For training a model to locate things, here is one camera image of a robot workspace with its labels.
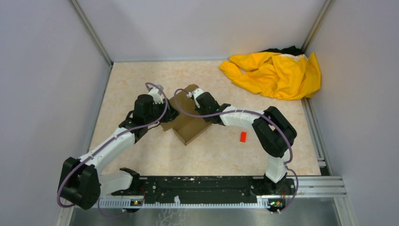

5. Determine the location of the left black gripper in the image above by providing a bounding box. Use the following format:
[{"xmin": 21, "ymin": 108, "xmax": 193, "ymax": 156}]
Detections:
[{"xmin": 145, "ymin": 98, "xmax": 181, "ymax": 125}]

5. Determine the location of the brown cardboard box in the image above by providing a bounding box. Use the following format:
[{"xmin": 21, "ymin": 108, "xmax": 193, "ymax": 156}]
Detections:
[{"xmin": 161, "ymin": 91, "xmax": 212, "ymax": 145}]

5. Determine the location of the small red block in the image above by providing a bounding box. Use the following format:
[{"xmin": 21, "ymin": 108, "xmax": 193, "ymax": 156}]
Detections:
[{"xmin": 240, "ymin": 131, "xmax": 247, "ymax": 143}]

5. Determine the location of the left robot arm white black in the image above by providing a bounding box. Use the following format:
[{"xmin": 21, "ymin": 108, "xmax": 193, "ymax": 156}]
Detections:
[{"xmin": 56, "ymin": 82, "xmax": 179, "ymax": 210}]

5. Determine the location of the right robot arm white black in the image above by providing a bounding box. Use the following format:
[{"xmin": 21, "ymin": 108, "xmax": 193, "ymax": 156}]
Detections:
[{"xmin": 187, "ymin": 88, "xmax": 297, "ymax": 194}]

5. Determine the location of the yellow cloth garment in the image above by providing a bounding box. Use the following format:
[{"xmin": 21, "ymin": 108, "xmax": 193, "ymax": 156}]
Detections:
[{"xmin": 219, "ymin": 52, "xmax": 321, "ymax": 100}]

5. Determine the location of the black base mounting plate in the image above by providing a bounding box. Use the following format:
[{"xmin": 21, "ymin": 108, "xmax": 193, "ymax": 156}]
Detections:
[{"xmin": 112, "ymin": 176, "xmax": 295, "ymax": 204}]

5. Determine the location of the black cloth behind yellow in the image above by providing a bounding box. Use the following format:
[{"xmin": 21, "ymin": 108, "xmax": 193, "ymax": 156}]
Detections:
[{"xmin": 261, "ymin": 46, "xmax": 304, "ymax": 56}]

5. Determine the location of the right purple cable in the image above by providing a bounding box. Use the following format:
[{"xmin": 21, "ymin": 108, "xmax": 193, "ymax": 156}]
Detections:
[{"xmin": 173, "ymin": 89, "xmax": 299, "ymax": 215}]

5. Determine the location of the purple cable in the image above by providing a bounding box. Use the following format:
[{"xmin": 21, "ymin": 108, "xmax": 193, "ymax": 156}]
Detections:
[
  {"xmin": 56, "ymin": 82, "xmax": 169, "ymax": 218},
  {"xmin": 173, "ymin": 89, "xmax": 299, "ymax": 215}
]

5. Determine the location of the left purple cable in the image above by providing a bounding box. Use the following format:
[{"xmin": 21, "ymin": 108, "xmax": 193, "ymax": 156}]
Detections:
[{"xmin": 56, "ymin": 82, "xmax": 169, "ymax": 218}]

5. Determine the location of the aluminium frame rail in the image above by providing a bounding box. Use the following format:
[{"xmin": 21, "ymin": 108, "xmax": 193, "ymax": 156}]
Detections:
[{"xmin": 64, "ymin": 176, "xmax": 348, "ymax": 210}]

